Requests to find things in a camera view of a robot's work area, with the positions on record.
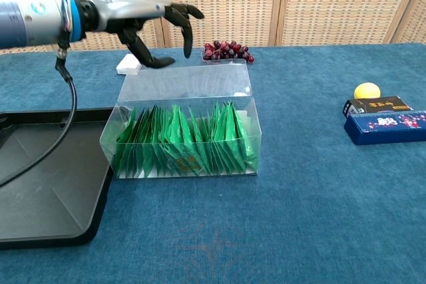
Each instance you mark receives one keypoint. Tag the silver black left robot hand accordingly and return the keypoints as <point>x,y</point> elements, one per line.
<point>126,6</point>

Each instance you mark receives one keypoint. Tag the clear plastic box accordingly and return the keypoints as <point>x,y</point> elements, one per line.
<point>186,84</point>

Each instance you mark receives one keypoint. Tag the black plastic tray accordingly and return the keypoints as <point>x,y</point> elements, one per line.
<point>43,177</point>

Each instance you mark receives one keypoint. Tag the white small box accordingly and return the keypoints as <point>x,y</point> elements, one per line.
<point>124,66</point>

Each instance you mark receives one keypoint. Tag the red grape bunch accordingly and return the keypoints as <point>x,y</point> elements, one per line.
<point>229,50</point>

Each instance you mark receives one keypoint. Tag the yellow ball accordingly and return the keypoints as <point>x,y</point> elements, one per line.
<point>366,90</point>

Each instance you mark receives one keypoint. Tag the black box gold print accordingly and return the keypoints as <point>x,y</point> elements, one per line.
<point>376,106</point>

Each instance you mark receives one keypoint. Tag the blue tablecloth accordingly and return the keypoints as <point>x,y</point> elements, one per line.
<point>299,214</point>

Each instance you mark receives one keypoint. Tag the dark blue long box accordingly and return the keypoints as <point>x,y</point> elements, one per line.
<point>386,129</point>

